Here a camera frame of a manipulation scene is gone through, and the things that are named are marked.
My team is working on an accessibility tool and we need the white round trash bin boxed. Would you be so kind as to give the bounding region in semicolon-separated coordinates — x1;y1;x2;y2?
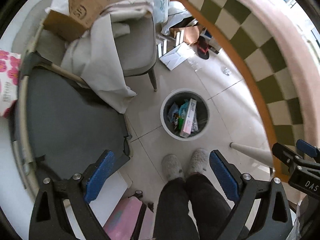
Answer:
160;89;210;141

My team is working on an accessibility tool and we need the white table leg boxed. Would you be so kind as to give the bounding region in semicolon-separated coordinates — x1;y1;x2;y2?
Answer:
229;142;274;168

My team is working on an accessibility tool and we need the right black trouser leg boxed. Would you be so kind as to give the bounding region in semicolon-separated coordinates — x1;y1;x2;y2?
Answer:
186;173;231;239

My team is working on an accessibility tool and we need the black trouser leg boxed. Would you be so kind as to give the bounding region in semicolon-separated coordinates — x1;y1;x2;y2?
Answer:
186;173;231;239
153;178;199;239

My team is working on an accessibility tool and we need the right grey fuzzy slipper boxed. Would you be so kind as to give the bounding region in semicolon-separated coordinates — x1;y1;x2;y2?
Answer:
187;148;209;177

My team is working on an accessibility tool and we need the grey fuzzy slipper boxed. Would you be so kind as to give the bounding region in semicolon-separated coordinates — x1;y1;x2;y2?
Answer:
162;154;184;181
187;148;209;177

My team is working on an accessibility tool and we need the left black trouser leg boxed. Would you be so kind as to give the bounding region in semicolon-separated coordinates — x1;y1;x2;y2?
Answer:
153;178;199;239

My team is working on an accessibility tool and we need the left grey fuzzy slipper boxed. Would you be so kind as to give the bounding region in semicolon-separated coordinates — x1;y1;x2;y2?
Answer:
162;154;184;181

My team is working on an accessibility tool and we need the crumpled clear plastic wrapper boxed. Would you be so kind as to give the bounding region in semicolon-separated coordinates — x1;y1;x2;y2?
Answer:
222;67;231;76

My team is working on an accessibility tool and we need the pink white toothpaste box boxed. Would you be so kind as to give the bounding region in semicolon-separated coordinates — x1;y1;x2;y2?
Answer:
178;99;199;138

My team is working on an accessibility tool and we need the teal snack wrapper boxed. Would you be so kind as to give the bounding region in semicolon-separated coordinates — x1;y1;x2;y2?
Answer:
178;100;189;120

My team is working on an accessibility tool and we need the pink checkered tablecloth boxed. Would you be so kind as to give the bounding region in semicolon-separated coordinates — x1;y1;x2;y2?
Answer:
173;0;319;149

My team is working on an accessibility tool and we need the red black sandal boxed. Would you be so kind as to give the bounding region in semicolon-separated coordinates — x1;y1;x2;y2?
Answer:
197;36;209;60

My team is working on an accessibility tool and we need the white flat envelope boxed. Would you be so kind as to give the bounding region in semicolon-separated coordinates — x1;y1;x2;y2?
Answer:
159;42;195;71

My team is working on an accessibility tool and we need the brown paper bag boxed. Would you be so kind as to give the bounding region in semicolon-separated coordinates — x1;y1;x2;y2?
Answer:
169;25;203;44

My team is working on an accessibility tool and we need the pink flower tissue pack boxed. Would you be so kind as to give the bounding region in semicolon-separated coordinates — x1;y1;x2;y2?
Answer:
0;49;21;118

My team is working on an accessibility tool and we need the white draped cloth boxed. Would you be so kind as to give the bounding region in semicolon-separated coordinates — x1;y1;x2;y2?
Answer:
61;15;136;114

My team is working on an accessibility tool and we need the grey upholstered chair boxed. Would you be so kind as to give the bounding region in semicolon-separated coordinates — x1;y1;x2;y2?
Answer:
114;14;157;91

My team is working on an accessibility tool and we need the white plastic bag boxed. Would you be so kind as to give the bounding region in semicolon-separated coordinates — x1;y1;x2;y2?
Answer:
152;0;192;36

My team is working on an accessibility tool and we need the folded pink striped blanket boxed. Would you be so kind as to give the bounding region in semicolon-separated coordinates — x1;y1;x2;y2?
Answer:
100;0;153;22

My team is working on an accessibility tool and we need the brown cardboard box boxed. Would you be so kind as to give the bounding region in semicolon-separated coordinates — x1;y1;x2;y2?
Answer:
43;0;123;42

